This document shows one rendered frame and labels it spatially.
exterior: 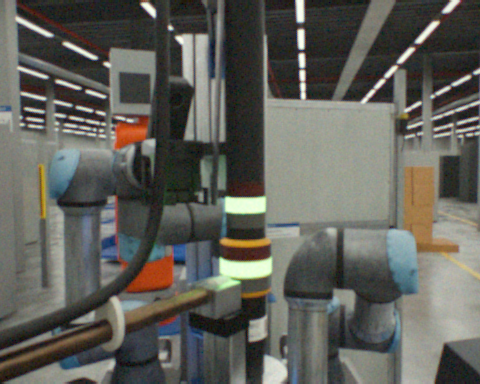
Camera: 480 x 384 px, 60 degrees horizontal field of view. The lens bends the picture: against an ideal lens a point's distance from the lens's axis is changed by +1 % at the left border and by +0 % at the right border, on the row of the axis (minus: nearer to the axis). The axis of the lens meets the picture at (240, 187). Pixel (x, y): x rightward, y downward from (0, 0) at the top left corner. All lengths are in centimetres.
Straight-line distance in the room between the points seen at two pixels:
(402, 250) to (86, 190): 68
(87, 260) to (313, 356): 57
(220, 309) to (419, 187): 826
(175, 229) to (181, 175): 20
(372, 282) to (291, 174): 158
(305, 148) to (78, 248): 157
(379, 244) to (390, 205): 187
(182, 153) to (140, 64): 390
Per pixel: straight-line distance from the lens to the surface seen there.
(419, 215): 861
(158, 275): 436
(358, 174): 252
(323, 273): 79
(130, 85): 434
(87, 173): 102
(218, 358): 36
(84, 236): 106
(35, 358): 25
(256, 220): 34
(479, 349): 108
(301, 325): 81
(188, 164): 51
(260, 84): 35
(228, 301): 33
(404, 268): 79
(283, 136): 231
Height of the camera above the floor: 164
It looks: 3 degrees down
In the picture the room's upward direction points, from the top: straight up
